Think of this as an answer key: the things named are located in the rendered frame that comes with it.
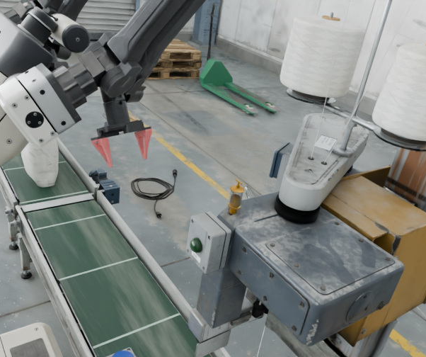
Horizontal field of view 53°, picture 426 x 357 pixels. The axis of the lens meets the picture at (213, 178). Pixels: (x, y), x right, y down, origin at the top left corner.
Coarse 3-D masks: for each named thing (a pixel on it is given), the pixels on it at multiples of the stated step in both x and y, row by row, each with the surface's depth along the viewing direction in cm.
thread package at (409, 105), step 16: (400, 48) 79; (416, 48) 76; (400, 64) 78; (416, 64) 75; (400, 80) 77; (416, 80) 75; (384, 96) 81; (400, 96) 78; (416, 96) 76; (384, 112) 81; (400, 112) 78; (416, 112) 77; (384, 128) 81; (400, 128) 79; (416, 128) 78
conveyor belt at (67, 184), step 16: (16, 160) 284; (64, 160) 294; (16, 176) 266; (64, 176) 274; (16, 192) 251; (32, 192) 253; (48, 192) 256; (64, 192) 258; (80, 192) 261; (48, 208) 249
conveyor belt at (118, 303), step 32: (32, 224) 226; (64, 224) 230; (96, 224) 235; (64, 256) 208; (96, 256) 211; (128, 256) 215; (64, 288) 189; (96, 288) 192; (128, 288) 195; (160, 288) 198; (96, 320) 176; (128, 320) 179; (160, 320) 181; (96, 352) 163; (160, 352) 167; (192, 352) 169
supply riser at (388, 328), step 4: (396, 320) 123; (388, 324) 124; (392, 324) 123; (388, 328) 124; (392, 328) 124; (384, 332) 125; (388, 332) 125; (384, 336) 126; (388, 336) 126; (380, 340) 127; (384, 340) 126; (380, 344) 127; (384, 344) 127; (376, 348) 129; (380, 348) 128; (376, 352) 129; (380, 352) 129; (372, 356) 131; (376, 356) 129
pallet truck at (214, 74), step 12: (216, 60) 631; (204, 72) 626; (216, 72) 630; (228, 72) 643; (204, 84) 620; (216, 84) 635; (228, 84) 636; (228, 96) 582; (252, 96) 599; (252, 108) 555; (276, 108) 573
